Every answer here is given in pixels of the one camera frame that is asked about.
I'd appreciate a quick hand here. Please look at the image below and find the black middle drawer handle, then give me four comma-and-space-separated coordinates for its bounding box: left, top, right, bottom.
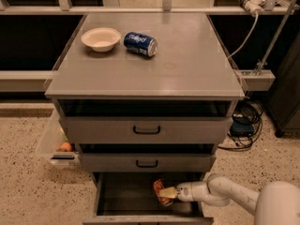
135, 159, 158, 169

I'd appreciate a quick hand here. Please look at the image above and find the grey open bottom drawer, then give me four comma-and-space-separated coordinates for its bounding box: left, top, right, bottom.
82, 172, 214, 225

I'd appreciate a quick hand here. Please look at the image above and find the grey middle drawer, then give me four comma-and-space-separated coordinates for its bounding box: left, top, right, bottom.
79, 153, 217, 173

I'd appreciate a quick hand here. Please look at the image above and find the orange fruit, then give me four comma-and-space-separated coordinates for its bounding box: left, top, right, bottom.
60, 142, 72, 152

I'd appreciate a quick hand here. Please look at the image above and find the dark cabinet at right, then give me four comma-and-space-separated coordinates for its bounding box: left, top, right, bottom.
268, 34, 300, 137

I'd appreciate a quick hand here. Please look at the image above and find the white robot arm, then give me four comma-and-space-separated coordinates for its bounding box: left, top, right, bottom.
157, 173, 300, 225

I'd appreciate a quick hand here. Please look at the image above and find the clear plastic bin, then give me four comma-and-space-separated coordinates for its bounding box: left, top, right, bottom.
36, 111, 80, 167

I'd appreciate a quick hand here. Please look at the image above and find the red coke can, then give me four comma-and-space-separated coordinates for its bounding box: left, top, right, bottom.
153, 179, 173, 206

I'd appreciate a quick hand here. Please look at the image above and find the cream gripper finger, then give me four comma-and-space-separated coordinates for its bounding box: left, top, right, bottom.
159, 187, 178, 199

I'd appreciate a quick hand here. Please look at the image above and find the grey top drawer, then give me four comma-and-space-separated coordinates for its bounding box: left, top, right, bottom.
59, 117, 233, 144

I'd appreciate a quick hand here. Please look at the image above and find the white power strip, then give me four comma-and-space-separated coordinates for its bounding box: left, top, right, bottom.
237, 0, 263, 16

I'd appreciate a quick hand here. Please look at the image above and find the white power cable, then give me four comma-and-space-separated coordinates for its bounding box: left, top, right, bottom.
227, 11, 260, 60

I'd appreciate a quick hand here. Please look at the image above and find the blue pepsi can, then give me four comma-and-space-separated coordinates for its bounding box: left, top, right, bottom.
124, 32, 158, 57

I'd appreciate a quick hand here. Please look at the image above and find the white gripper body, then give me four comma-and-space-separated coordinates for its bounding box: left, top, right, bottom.
176, 181, 208, 203

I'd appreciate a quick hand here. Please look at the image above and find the black drawer handle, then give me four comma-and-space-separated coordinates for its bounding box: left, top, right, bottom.
135, 159, 158, 169
132, 126, 161, 135

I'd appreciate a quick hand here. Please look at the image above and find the white bowl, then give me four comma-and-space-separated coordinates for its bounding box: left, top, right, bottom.
81, 27, 121, 53

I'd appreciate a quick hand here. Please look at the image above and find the black top drawer handle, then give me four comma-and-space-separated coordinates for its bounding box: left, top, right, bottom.
132, 126, 161, 135

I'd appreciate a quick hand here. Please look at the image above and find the grey drawer cabinet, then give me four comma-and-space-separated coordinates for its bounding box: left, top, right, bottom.
44, 12, 246, 225

